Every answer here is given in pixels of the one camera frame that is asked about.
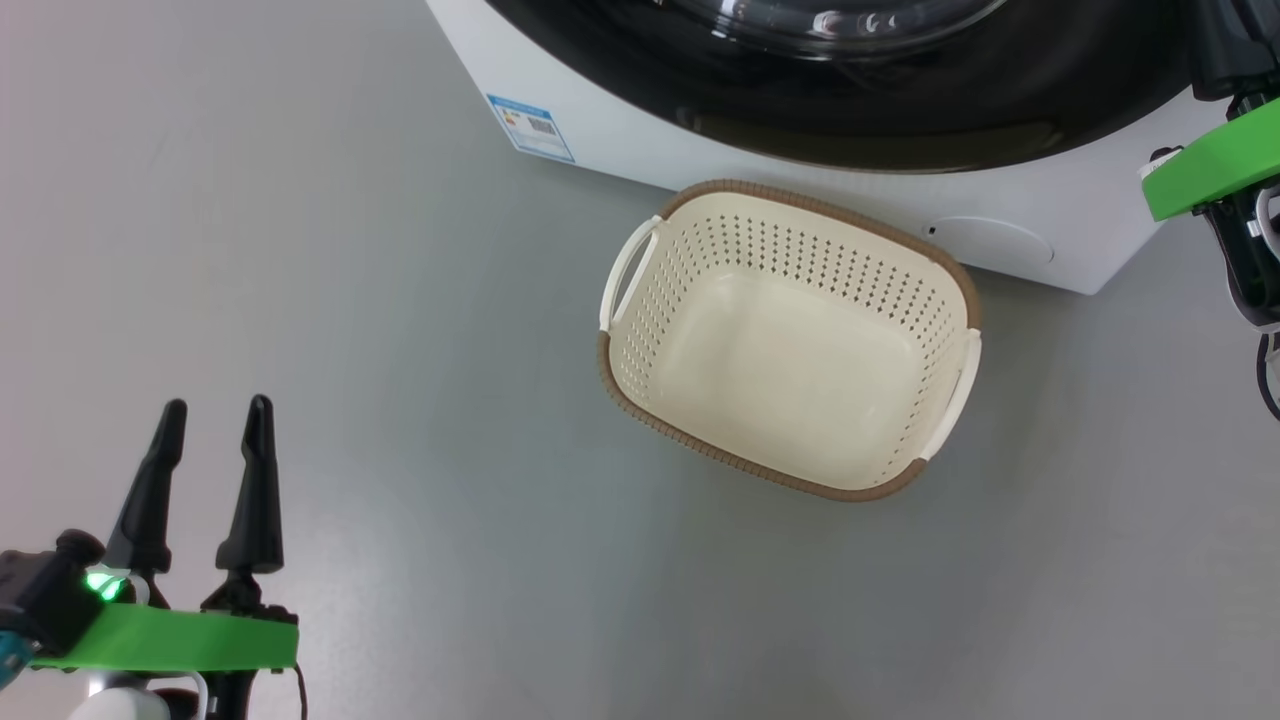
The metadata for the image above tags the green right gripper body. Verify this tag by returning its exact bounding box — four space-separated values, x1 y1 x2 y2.
1142 97 1280 223

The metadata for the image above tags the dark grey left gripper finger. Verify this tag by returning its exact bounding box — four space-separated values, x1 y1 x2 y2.
216 394 286 577
103 398 188 577

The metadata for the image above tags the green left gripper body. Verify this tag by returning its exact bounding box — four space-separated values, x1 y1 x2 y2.
30 575 300 673

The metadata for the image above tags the black round washer door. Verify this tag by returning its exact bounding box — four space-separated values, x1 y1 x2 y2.
485 0 1201 173

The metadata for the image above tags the white front-load washing machine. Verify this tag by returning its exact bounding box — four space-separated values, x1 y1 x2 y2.
425 0 1231 296

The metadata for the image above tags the blue energy label sticker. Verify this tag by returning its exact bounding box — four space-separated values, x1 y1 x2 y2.
487 94 576 163

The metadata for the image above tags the cream perforated laundry basket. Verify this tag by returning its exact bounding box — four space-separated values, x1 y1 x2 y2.
597 180 983 501

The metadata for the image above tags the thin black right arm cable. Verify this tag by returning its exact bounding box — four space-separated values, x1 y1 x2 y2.
1255 333 1280 421

